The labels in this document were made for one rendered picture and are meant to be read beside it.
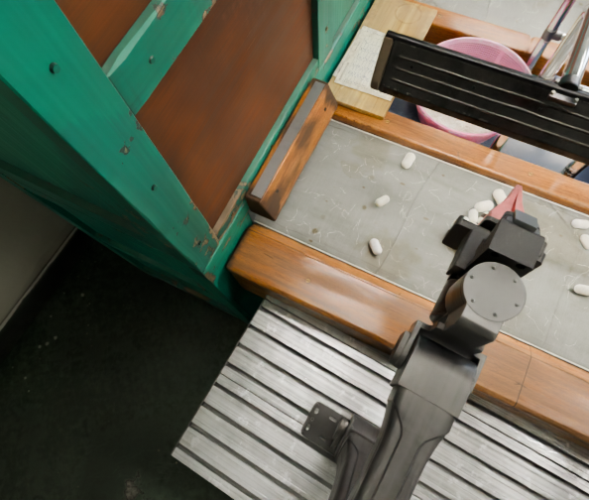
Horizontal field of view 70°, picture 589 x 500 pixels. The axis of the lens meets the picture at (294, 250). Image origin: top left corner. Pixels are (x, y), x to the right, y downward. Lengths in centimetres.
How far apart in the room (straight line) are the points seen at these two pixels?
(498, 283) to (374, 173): 56
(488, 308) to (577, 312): 55
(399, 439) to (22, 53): 45
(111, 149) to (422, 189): 66
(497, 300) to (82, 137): 40
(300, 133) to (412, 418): 57
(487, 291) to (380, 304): 41
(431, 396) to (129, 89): 42
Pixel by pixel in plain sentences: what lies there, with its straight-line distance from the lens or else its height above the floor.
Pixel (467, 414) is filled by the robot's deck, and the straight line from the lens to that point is 93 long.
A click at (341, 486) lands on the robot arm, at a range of 64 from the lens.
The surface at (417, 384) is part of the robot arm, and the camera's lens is 47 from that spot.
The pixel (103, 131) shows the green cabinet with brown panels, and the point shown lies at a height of 124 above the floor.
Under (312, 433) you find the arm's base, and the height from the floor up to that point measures 68.
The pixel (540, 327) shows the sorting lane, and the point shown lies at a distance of 92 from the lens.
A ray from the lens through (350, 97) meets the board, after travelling 100.
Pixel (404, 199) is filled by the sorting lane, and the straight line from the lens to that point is 92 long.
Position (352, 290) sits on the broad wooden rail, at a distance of 82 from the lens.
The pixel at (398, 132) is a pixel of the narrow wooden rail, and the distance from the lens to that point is 97.
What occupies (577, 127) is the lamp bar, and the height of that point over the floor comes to 108.
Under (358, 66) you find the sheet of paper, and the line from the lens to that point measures 105.
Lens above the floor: 156
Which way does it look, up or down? 71 degrees down
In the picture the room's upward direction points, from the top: 12 degrees counter-clockwise
